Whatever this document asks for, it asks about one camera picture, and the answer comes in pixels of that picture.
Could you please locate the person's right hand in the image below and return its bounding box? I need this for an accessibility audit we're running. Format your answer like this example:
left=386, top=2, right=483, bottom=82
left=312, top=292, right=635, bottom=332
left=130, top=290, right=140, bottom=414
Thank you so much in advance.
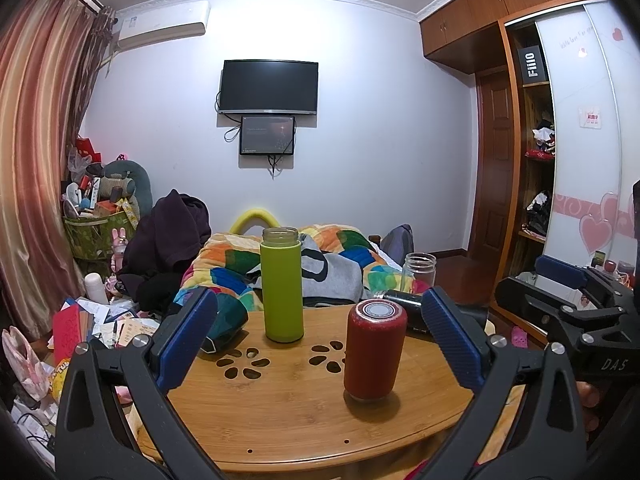
left=575, top=381, right=601, bottom=442

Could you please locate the grey backpack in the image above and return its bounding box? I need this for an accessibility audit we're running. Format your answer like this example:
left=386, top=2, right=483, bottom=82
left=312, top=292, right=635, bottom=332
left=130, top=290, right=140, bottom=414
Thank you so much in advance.
left=378, top=224, right=416, bottom=267

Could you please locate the small wall monitor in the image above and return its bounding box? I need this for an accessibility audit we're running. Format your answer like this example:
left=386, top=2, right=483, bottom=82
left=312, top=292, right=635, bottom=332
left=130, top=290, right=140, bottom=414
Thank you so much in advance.
left=238, top=115, right=296, bottom=156

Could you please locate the clear glass jar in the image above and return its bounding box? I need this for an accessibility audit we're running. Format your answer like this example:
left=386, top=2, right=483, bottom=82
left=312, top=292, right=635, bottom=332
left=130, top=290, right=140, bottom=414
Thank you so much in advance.
left=401, top=253, right=438, bottom=297

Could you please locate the pink bunny toy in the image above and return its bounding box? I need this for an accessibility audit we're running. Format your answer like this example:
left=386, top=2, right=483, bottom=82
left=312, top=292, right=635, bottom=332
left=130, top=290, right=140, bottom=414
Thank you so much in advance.
left=110, top=228, right=129, bottom=277

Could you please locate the grey garment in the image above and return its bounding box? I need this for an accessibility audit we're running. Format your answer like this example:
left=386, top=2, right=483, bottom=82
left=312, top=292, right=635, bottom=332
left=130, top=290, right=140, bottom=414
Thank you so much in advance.
left=248, top=246, right=365, bottom=307

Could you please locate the dark clothes pile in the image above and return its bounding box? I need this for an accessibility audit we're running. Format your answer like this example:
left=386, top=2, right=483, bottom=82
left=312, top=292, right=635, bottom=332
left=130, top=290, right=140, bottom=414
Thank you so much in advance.
left=121, top=188, right=214, bottom=313

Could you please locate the brown wooden door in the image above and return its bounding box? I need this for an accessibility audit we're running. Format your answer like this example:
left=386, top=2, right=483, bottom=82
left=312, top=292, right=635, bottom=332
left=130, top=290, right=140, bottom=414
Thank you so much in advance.
left=466, top=67, right=517, bottom=262

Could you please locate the grey plush toy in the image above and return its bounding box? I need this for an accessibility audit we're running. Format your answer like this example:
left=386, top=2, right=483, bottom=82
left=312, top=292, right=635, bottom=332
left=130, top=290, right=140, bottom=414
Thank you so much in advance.
left=85, top=159, right=154, bottom=217

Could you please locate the white air conditioner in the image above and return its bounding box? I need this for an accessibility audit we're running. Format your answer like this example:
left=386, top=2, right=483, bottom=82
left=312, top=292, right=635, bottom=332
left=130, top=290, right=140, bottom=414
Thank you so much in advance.
left=115, top=0, right=211, bottom=53

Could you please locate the striped curtain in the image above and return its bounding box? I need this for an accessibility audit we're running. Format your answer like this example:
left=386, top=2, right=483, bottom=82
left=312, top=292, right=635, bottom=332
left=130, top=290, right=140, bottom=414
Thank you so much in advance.
left=0, top=0, right=117, bottom=343

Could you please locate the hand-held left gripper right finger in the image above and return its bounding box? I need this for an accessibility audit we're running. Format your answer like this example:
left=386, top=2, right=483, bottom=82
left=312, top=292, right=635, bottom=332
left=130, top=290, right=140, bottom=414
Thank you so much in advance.
left=420, top=286, right=589, bottom=480

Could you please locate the red cup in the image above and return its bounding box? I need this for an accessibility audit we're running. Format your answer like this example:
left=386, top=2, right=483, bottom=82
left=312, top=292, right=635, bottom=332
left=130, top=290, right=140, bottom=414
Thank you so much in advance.
left=343, top=298, right=408, bottom=402

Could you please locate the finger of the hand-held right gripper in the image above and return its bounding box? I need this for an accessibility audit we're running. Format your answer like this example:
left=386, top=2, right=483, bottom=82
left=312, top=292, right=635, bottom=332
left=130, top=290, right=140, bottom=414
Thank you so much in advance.
left=534, top=254, right=626, bottom=302
left=494, top=276, right=608, bottom=343

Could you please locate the pink bag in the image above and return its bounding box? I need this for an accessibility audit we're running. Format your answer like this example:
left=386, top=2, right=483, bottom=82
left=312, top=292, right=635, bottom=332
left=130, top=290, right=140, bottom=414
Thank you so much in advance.
left=2, top=326, right=57, bottom=402

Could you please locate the white paper note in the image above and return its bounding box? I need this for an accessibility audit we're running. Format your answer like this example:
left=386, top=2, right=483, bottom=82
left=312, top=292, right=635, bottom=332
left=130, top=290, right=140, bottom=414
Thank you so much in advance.
left=578, top=105, right=604, bottom=130

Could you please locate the black box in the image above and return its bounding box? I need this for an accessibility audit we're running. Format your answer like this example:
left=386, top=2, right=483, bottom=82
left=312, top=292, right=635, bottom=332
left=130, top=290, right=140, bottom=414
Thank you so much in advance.
left=517, top=44, right=549, bottom=86

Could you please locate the colourful patchwork blanket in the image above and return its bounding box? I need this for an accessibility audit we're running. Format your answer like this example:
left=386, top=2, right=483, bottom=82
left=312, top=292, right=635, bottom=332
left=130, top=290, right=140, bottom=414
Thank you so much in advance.
left=173, top=223, right=407, bottom=323

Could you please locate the red paper bag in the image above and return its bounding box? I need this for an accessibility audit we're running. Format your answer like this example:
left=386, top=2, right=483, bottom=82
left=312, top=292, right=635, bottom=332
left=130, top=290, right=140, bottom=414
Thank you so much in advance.
left=74, top=136, right=102, bottom=172

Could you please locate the small bamboo table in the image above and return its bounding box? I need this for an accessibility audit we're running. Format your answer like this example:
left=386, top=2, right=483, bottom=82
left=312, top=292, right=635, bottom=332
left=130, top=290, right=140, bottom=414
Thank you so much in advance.
left=136, top=307, right=527, bottom=474

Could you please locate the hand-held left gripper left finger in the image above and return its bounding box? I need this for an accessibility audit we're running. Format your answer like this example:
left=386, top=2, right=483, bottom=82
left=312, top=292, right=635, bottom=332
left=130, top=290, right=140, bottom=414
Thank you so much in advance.
left=54, top=287, right=221, bottom=480

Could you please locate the green storage basket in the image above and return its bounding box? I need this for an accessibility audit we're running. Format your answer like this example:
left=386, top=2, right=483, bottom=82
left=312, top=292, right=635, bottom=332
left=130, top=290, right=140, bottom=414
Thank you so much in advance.
left=62, top=208, right=139, bottom=262

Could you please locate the red book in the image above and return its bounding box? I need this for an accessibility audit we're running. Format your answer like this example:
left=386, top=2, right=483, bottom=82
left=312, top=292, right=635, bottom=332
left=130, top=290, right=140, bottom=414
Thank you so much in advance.
left=52, top=304, right=85, bottom=367

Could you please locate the green cup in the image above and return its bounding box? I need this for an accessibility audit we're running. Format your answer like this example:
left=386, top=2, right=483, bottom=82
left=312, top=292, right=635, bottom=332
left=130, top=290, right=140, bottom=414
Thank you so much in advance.
left=259, top=227, right=305, bottom=345

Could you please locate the wooden wardrobe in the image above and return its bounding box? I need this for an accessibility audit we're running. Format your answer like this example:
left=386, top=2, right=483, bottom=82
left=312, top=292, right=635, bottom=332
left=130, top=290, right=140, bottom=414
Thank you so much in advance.
left=418, top=0, right=640, bottom=318

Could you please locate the white bottle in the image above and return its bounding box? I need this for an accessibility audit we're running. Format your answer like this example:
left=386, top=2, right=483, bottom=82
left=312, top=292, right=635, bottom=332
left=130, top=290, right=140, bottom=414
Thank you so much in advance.
left=83, top=272, right=110, bottom=307

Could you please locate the yellow foam ring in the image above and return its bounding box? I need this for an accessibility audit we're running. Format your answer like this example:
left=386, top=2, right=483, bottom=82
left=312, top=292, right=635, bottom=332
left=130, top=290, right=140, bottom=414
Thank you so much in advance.
left=229, top=208, right=284, bottom=237

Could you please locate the wall television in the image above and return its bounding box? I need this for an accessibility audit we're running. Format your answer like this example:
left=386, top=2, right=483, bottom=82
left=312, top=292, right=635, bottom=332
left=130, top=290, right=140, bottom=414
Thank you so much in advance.
left=218, top=59, right=320, bottom=116

